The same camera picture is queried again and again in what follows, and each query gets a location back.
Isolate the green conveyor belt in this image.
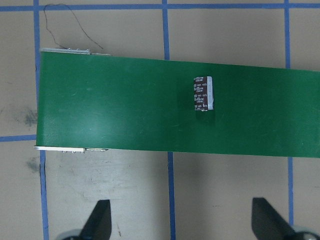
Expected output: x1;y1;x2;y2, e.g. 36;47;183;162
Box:
35;49;320;158

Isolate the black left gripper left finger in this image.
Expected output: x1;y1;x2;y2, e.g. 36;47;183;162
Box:
79;199;112;240

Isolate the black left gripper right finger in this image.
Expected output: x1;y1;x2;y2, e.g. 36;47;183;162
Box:
251;197;296;240

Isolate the thin conveyor power wire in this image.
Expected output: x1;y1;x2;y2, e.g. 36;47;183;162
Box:
43;3;104;50

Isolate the brown cylindrical capacitor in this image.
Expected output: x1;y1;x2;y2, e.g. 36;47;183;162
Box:
193;76;215;112

